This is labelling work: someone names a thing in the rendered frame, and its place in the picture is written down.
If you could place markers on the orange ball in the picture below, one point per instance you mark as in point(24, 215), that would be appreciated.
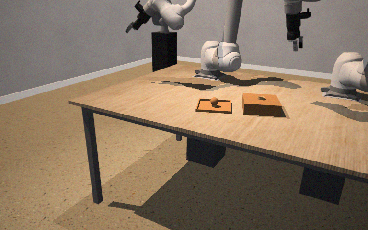
point(214, 101)

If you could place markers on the orange square tray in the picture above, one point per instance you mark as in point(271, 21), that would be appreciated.
point(204, 105)

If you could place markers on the orange square block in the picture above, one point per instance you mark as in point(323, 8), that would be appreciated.
point(261, 104)

